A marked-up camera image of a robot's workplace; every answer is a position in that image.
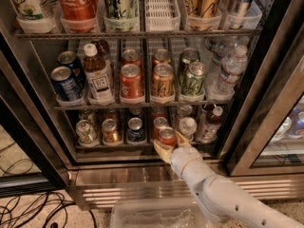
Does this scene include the green can top shelf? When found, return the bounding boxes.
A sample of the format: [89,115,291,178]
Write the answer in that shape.
[104,0,138,31]

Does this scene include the left fridge door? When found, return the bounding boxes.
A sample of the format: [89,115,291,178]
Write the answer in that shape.
[0,36,68,198]

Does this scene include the red coke can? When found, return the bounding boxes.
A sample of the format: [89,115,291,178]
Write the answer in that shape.
[158,127,178,147]
[152,117,169,140]
[120,64,143,99]
[122,48,142,67]

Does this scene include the tea bottle bottom shelf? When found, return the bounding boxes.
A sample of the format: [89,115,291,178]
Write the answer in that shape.
[196,106,223,143]

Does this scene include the orange can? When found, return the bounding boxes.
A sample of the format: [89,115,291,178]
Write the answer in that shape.
[102,119,121,143]
[152,48,172,67]
[104,108,120,123]
[151,64,174,98]

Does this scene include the orange can middle rear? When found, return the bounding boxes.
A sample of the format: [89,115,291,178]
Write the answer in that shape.
[152,48,172,67]

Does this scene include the red coke can middle front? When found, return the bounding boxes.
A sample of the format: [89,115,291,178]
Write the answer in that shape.
[120,64,143,99]

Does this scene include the tea bottle middle rear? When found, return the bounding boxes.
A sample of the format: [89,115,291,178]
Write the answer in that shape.
[91,39,113,77]

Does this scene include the right glass fridge door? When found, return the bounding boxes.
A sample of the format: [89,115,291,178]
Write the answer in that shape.
[218,0,304,177]

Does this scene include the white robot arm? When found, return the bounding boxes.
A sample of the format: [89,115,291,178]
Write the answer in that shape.
[153,132,304,228]

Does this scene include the red coke can bottom front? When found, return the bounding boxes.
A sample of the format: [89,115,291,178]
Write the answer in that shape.
[158,127,178,147]

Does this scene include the blue can behind right door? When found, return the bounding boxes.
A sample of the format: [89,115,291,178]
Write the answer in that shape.
[287,107,304,139]

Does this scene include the red coke can middle rear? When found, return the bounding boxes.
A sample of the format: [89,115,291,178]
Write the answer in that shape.
[122,48,142,67]

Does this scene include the water bottle middle rear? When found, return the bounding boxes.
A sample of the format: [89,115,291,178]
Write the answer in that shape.
[203,36,238,87]

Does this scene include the orange can bottom front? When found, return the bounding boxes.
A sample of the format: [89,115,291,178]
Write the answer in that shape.
[102,119,121,143]

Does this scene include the clear plastic bin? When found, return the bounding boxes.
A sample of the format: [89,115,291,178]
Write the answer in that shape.
[110,198,217,228]

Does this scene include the green can middle rear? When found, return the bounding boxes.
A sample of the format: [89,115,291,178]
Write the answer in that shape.
[178,47,200,84]

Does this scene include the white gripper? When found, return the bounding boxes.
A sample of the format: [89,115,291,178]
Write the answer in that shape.
[154,131,215,188]

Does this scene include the green can middle front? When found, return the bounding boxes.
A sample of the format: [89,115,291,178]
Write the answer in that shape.
[181,62,207,96]

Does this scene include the green white can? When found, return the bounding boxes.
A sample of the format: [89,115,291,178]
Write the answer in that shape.
[76,120,97,143]
[79,109,97,124]

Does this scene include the green white can bottom rear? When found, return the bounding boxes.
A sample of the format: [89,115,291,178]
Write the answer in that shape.
[79,109,97,124]

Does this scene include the water bottle middle front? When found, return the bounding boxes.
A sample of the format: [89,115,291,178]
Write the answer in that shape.
[216,45,248,94]

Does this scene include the blue pepsi can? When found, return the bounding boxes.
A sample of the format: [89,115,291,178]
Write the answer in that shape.
[128,107,144,120]
[127,118,145,143]

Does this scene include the clear water bottle bottom rear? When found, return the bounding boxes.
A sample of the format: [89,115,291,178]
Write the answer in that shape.
[177,104,193,121]

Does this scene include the blue pepsi can bottom rear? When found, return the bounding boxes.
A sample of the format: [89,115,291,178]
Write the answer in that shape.
[128,107,144,120]

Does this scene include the black floor cables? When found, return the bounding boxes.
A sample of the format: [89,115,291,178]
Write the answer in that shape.
[0,142,98,228]

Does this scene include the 7up can top shelf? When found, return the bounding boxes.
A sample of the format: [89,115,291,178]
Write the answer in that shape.
[12,0,53,20]

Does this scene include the red coke can bottom rear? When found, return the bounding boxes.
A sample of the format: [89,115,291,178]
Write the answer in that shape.
[152,117,169,140]

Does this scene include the green white can bottom front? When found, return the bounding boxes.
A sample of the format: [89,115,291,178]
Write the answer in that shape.
[76,120,97,143]

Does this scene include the clear water bottle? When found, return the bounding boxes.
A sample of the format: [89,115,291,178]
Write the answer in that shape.
[177,104,193,121]
[179,117,197,142]

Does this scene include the large coca-cola can top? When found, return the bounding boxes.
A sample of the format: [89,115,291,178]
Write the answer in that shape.
[59,0,99,33]

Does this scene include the silver can top shelf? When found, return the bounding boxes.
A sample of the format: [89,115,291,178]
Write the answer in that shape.
[222,0,254,29]

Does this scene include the orange can bottom rear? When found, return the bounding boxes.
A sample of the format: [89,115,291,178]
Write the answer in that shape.
[104,108,120,123]

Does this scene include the blue can middle rear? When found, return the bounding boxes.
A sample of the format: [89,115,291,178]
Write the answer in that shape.
[58,51,86,88]

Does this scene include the clear water bottle bottom front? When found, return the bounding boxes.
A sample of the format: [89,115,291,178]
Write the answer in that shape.
[179,117,197,142]

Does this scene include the gold can top shelf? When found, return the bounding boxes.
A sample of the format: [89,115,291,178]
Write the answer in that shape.
[182,0,221,31]

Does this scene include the tea bottle middle front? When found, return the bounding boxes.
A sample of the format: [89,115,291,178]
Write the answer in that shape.
[84,44,113,102]

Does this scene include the blue can middle front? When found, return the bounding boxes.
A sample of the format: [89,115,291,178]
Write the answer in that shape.
[50,66,81,102]

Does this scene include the blue pepsi can bottom front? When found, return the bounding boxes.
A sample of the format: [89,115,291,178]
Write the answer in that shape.
[127,118,145,143]

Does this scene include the orange can middle front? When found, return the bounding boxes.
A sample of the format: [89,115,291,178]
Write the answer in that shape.
[151,64,174,98]

